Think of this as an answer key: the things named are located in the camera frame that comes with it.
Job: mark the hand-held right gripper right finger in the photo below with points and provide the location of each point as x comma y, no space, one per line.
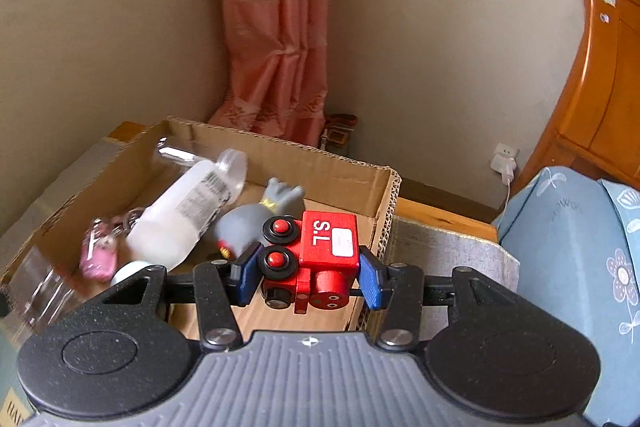
372,282

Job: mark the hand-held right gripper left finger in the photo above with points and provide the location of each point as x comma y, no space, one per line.
245,277

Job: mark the grey monster figure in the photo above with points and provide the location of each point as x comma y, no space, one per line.
240,222

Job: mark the red toy train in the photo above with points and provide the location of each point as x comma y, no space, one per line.
325,242

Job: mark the white plastic bottle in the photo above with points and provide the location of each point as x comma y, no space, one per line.
175,222

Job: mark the cardboard box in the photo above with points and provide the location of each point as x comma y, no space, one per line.
330,177

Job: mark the clear plastic cup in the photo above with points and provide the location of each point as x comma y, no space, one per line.
45,297

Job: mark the clear jar with lid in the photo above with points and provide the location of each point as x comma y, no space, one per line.
232,172

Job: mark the brown wooden object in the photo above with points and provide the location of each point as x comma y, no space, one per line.
340,129

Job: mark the blue floral bedding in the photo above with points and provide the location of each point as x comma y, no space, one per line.
575,267

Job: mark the pink curtain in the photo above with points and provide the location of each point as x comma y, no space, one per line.
277,47

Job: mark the white wall charger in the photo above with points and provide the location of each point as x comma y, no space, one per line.
504,162

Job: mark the wooden bed frame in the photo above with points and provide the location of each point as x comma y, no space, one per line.
600,107

